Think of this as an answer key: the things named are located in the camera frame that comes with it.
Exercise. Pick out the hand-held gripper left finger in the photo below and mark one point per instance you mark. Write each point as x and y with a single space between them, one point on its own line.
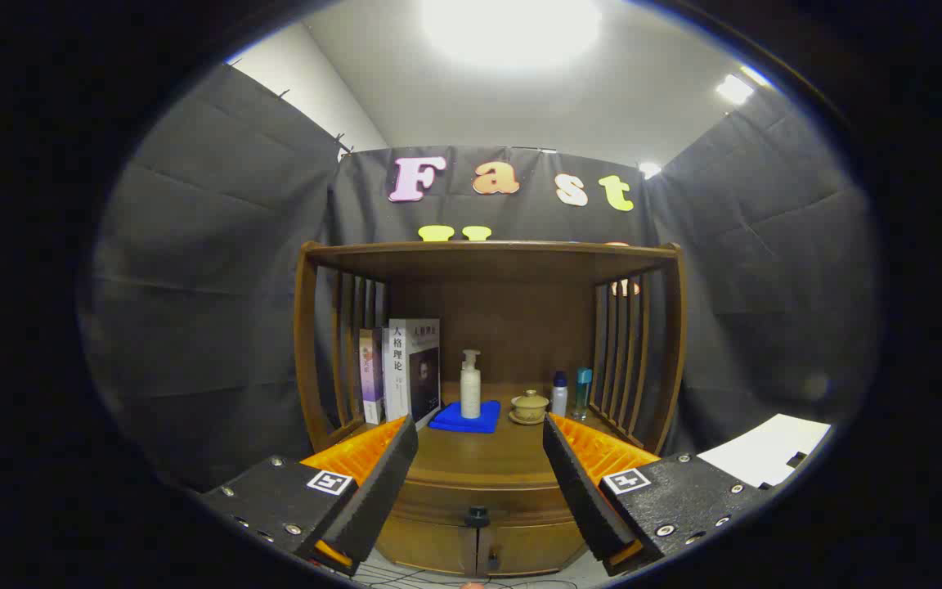
381 483

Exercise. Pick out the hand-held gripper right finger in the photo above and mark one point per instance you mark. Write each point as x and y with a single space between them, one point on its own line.
581 491

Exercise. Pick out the wooden drawer with black knob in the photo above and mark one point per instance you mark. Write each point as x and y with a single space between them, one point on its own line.
438 503

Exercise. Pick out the wooden countertop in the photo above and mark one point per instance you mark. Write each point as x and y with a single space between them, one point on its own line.
479 458

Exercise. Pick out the wooden cabinet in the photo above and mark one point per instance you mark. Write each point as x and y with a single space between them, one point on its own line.
512 327

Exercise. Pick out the white bottle with blue cap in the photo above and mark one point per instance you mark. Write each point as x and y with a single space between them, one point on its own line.
558 399

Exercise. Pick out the teal bottle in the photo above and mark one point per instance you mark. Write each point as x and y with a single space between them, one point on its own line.
583 393

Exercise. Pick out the yellow lidded teacup with saucer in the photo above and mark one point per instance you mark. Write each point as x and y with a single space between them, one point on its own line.
530 405

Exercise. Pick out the purple book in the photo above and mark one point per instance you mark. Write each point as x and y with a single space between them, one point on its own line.
371 376

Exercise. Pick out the white book with portrait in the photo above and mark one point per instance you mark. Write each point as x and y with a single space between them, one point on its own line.
405 368

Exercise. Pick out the blue folded cloth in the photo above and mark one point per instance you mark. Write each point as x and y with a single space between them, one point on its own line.
483 424

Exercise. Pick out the white pump bottle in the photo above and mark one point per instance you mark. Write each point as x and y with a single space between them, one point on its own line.
470 393

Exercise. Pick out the white appliance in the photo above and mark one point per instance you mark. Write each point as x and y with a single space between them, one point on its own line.
765 450

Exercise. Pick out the black backdrop cloth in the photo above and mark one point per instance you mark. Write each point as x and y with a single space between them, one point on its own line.
209 270

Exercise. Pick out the small ceiling light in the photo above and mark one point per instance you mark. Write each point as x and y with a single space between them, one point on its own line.
734 88
649 169

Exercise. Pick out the large ceiling light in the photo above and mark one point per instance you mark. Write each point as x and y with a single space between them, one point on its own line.
512 29

